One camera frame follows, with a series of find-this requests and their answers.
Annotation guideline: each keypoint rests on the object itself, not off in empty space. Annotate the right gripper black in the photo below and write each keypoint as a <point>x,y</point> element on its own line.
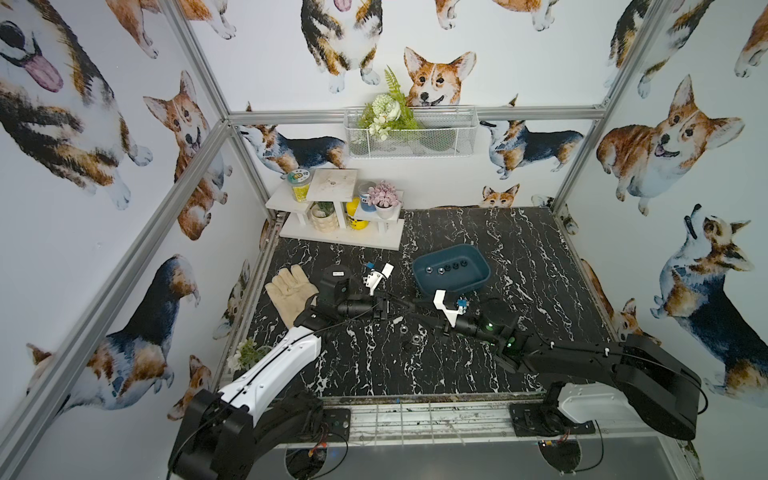
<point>437,321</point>

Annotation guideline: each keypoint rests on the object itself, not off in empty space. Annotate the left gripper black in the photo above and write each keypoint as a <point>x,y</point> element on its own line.
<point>383,303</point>

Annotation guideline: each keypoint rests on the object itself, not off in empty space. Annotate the teal plastic storage box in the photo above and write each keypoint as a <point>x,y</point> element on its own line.
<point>457,278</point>

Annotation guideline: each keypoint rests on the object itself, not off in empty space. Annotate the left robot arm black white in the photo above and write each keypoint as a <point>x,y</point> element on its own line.
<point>224,432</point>

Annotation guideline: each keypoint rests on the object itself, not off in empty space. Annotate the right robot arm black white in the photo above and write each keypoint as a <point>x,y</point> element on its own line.
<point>662,390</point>

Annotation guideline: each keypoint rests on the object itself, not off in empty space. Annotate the beige work glove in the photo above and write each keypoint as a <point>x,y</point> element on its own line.
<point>289,291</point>

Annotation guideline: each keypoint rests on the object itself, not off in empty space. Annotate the woven basket with plant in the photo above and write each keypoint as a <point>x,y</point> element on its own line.
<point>323,217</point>

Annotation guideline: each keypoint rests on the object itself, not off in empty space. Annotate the white tiered display shelf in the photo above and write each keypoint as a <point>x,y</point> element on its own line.
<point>362,229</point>

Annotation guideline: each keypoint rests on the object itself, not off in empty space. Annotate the small potted white flower plant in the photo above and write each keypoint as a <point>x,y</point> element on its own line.
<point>246,355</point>

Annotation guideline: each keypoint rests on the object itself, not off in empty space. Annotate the pink flowers in white pot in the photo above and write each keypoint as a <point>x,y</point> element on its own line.
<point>384,197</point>

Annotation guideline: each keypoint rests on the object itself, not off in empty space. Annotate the blue cup on shelf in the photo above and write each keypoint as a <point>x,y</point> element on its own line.
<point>364,190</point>

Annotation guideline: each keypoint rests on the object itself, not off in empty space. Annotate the green yellow snack cup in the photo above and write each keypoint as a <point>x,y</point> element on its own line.
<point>299,181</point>

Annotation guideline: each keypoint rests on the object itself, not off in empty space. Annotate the green white artificial flowers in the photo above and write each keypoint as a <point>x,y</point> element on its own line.
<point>388,113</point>

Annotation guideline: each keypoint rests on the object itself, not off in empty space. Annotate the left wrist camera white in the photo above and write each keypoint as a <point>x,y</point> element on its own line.
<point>375,275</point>

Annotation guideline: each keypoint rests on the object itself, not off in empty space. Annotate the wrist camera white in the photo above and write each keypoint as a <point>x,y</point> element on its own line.
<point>451,304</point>
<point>375,275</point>

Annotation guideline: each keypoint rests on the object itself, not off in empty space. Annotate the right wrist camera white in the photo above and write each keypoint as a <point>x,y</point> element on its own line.
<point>451,304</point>

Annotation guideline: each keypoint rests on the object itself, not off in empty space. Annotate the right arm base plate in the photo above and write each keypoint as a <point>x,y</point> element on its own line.
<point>539,420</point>

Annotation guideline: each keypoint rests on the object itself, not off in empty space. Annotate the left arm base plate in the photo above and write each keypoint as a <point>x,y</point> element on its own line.
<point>305,426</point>

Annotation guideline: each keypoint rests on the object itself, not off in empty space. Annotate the white wire wall basket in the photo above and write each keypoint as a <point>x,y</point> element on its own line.
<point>442,132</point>

